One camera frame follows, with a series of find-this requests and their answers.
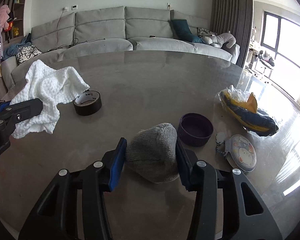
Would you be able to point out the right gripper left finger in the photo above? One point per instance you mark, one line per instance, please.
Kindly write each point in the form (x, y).
(54, 216)

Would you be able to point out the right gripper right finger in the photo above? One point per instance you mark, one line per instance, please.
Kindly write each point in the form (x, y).
(245, 215)

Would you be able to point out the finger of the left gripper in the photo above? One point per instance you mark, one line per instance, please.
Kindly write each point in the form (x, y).
(27, 109)

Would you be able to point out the white paper towel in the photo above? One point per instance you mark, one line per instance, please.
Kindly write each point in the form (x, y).
(52, 87)

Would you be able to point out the round cartoon bear case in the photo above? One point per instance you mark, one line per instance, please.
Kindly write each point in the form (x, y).
(237, 150)

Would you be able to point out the grey knitted sock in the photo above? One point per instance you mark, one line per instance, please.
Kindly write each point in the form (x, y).
(152, 155)

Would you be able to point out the yellow blue item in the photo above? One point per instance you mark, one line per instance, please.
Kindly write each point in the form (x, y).
(243, 107)

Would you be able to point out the floral cushion at left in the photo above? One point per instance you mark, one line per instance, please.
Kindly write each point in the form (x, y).
(26, 53)

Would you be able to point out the blue clothes on sofa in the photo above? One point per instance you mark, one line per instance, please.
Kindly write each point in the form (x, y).
(14, 48)

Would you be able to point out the black tape roll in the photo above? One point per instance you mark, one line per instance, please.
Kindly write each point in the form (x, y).
(88, 103)

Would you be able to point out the grey sectional sofa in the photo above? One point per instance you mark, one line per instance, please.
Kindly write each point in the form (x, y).
(111, 30)

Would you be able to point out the balcony chair with clothes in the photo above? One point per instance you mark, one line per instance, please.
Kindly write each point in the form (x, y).
(264, 63)

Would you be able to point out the grey plush toy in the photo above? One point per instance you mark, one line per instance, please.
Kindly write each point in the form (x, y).
(219, 40)

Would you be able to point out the black white floral cushion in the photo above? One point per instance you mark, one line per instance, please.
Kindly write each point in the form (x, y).
(201, 32)

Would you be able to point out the teal cushion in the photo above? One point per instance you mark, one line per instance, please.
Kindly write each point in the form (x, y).
(182, 30)

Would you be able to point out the dark grey curtain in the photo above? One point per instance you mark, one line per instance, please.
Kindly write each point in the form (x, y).
(235, 16)

